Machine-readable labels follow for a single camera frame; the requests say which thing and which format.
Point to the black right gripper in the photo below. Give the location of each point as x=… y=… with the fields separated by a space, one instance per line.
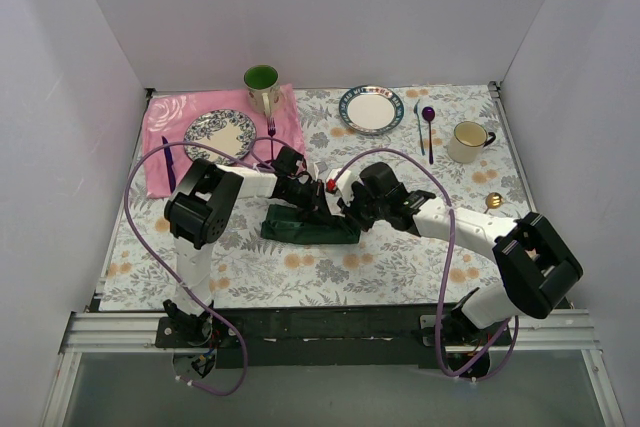
x=351 y=204

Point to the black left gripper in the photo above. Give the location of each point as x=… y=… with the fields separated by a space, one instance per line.
x=318 y=198

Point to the dark green cloth napkin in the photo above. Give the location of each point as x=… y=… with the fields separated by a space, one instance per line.
x=286 y=224

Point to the gold spoon teal handle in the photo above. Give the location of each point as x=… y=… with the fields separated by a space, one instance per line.
x=493 y=201

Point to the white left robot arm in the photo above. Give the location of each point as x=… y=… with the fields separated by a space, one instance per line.
x=199 y=212

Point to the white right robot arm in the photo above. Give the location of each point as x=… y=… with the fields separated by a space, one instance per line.
x=537 y=269

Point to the white plate blue lettered rim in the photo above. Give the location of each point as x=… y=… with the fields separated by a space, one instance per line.
x=371 y=110

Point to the purple metallic fork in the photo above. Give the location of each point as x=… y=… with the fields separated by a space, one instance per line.
x=271 y=130

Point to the floral patterned tablecloth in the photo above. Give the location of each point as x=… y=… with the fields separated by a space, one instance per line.
x=384 y=267

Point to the purple metallic spoon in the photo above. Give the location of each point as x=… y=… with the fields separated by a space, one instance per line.
x=428 y=114

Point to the blue metallic teaspoon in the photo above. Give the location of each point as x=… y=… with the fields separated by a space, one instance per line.
x=418 y=117

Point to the blue floral patterned plate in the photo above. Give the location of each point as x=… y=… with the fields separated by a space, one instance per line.
x=229 y=131

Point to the green interior ceramic mug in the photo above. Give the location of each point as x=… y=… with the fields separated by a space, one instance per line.
x=264 y=91

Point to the purple blue knife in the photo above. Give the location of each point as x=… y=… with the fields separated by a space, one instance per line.
x=169 y=164

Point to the pink cloth placemat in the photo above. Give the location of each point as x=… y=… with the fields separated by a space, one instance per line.
x=168 y=118

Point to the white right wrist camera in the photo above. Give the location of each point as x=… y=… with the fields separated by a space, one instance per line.
x=339 y=188

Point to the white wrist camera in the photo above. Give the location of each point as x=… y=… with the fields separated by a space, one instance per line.
x=339 y=188
x=317 y=170

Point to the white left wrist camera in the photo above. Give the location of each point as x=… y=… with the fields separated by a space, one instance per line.
x=317 y=170

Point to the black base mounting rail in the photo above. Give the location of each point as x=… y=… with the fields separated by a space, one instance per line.
x=307 y=336

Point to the cream enamel mug black handle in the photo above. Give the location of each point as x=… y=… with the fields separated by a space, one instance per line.
x=468 y=140

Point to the silver aluminium frame rail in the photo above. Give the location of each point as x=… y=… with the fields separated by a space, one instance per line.
x=110 y=333

